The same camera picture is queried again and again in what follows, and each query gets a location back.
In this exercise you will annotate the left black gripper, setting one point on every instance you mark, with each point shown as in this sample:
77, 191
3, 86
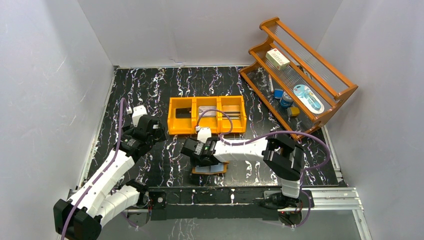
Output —
157, 131

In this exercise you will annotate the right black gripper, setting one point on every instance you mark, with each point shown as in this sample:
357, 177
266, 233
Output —
188, 149

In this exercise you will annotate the orange card holder wallet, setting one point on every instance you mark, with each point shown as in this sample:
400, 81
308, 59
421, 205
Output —
219, 168

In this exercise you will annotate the silver card stack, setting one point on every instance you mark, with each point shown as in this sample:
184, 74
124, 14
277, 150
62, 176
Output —
208, 111

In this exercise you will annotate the orange three-compartment bin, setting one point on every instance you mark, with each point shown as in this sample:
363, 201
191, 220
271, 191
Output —
219, 113

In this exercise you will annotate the orange card stack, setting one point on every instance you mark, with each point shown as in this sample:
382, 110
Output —
233, 111

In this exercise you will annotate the orange wooden shelf rack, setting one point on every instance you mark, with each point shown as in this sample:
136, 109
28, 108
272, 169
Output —
307, 67

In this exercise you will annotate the blue packaged cutter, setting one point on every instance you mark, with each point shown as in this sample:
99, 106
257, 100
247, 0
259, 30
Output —
309, 99

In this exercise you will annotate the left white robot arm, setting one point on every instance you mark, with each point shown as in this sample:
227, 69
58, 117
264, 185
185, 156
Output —
86, 212

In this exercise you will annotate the black card in bin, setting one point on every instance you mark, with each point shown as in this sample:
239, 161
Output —
183, 113

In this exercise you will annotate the white pen marker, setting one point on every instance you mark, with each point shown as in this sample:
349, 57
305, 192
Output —
270, 83

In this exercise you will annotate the blue eraser block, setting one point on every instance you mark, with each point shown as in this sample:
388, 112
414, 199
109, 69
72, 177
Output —
278, 93

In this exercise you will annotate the yellow grey sharpener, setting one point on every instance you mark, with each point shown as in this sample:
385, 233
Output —
293, 111

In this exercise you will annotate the white red box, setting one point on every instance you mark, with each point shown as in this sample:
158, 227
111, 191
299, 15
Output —
277, 59

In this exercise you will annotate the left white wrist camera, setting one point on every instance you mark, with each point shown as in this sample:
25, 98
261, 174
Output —
136, 113

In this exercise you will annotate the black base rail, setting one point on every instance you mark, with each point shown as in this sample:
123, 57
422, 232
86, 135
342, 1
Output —
169, 203

